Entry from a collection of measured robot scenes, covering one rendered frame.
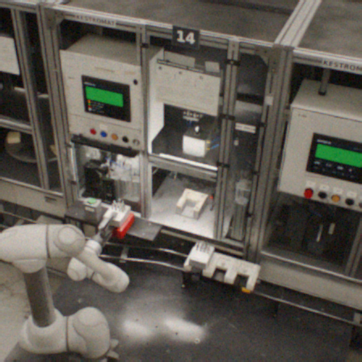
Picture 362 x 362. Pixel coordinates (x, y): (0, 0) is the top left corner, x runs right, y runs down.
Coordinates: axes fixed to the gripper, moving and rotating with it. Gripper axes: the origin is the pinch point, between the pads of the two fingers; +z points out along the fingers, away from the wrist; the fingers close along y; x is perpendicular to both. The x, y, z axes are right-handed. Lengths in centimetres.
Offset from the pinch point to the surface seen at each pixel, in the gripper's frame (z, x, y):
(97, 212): 3.5, 11.4, -1.9
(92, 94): 14, 13, 65
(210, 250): 5, -53, -7
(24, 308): -7, 69, -99
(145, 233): 5.5, -15.6, -8.8
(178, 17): 35, -22, 101
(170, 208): 28.9, -20.5, -9.1
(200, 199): 36, -36, -3
